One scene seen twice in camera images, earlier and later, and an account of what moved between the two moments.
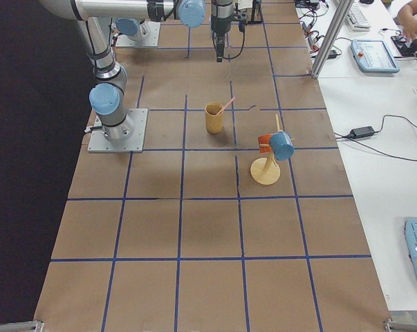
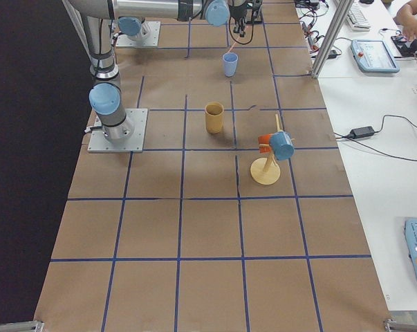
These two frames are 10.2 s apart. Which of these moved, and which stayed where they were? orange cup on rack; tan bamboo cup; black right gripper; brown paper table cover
Moved: black right gripper
Stayed: tan bamboo cup; brown paper table cover; orange cup on rack
